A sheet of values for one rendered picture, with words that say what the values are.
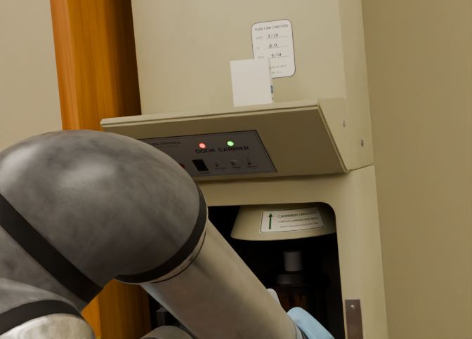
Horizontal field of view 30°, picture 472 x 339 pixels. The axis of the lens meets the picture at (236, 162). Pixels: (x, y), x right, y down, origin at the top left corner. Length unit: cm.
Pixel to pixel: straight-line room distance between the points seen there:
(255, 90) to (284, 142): 8
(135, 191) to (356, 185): 66
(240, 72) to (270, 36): 10
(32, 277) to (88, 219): 5
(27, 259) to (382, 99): 114
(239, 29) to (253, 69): 11
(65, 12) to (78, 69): 8
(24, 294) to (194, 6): 79
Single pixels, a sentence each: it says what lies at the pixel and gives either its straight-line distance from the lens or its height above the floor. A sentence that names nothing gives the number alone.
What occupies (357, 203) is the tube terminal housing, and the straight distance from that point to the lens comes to 121.
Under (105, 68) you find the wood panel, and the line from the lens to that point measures 135.
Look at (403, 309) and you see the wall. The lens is 167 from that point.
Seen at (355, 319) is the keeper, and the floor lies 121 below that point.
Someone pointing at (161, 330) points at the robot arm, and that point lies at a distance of 100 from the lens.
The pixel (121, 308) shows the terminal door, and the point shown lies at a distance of 127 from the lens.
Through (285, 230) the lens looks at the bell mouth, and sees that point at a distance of 126.
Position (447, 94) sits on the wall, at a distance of 160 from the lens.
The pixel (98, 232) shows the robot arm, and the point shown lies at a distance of 57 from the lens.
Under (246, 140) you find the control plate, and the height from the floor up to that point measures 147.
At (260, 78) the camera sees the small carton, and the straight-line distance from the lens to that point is 115.
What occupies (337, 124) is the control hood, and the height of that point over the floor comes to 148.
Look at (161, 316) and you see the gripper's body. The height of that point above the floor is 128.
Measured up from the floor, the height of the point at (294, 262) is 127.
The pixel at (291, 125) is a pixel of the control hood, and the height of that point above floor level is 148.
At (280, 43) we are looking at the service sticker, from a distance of 123.
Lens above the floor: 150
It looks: 3 degrees down
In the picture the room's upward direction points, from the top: 5 degrees counter-clockwise
